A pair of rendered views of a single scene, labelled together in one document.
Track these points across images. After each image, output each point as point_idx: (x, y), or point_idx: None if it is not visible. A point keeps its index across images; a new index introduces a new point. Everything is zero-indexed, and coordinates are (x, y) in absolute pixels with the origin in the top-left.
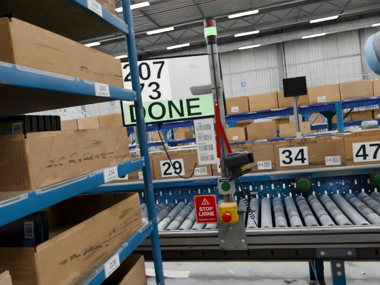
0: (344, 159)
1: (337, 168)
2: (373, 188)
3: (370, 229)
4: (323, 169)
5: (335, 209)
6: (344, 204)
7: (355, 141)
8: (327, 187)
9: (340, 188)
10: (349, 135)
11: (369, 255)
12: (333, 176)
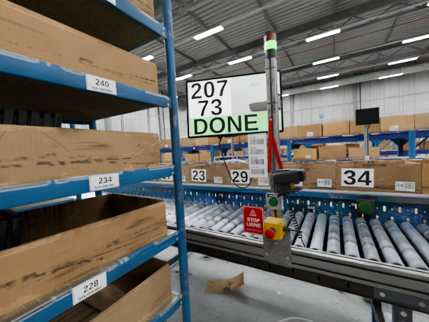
0: (421, 186)
1: (410, 195)
2: None
3: None
4: (392, 195)
5: (403, 243)
6: (417, 237)
7: None
8: (395, 213)
9: (412, 216)
10: (428, 161)
11: None
12: (404, 203)
